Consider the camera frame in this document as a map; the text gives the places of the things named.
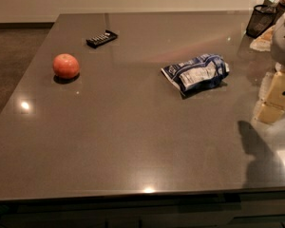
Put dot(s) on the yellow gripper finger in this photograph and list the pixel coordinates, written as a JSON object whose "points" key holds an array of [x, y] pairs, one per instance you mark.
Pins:
{"points": [[276, 93], [267, 113]]}

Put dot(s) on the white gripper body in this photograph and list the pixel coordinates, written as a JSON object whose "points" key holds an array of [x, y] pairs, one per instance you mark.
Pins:
{"points": [[284, 43]]}

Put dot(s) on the blue chip bag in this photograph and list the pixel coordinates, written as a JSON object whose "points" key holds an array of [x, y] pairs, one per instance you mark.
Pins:
{"points": [[200, 73]]}

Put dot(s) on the red apple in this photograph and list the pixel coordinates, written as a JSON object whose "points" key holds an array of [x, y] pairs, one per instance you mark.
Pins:
{"points": [[65, 66]]}

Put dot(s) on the black mesh basket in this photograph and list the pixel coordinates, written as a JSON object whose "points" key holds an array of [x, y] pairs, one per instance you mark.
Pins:
{"points": [[262, 17]]}

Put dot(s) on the black snack bar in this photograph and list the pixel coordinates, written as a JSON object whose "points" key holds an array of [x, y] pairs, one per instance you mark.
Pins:
{"points": [[101, 39]]}

